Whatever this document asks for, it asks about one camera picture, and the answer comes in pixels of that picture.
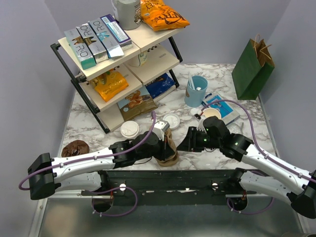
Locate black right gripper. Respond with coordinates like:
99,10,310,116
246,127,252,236
176,126,221,152

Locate brown cardboard cup carrier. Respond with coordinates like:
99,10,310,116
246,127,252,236
156,128,179,167

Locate white plastic lid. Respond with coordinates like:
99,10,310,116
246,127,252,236
120,121,140,139

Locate green paper bag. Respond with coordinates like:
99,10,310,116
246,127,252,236
232,34,275,100

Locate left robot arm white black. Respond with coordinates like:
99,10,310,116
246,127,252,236
28,132,176,200

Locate stack of white paper cups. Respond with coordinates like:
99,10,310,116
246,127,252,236
202,108,222,119

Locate brown snack bag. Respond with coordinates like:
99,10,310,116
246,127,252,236
118,86,158,121

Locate light blue cup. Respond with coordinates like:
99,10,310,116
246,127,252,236
184,76,208,108

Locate silver glitter pouch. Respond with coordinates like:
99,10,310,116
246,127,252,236
228,122,244,135

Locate blue razor box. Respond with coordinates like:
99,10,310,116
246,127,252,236
201,92,240,125

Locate white stirrers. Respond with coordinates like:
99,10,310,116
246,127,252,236
188,73,201,91

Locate blue snack bag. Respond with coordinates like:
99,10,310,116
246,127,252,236
145,73,175,99

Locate yellow snack bag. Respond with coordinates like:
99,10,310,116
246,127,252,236
89,69,129,102

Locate blue RO box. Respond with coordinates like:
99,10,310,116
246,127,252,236
88,18,124,59

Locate brown RO box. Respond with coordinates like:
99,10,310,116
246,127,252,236
76,23,109,64

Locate teal RO box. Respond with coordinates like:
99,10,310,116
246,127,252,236
64,28,96,70

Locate purple white box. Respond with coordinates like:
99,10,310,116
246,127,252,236
100,14,133,51

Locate orange chips bag top shelf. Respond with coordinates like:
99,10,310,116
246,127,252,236
140,0,190,32

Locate grey canister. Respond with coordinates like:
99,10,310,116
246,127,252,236
112,0,142,30

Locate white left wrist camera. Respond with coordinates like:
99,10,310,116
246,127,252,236
153,120,170,141

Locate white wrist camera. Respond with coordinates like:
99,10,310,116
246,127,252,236
153,120,170,141
194,114,205,132

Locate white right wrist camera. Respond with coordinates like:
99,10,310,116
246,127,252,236
194,114,205,132

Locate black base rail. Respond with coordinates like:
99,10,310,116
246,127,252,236
81,169,247,207

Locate black frame beige shelf rack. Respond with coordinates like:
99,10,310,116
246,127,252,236
50,23,183,133

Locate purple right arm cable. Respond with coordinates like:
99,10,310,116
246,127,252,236
197,99,316,215

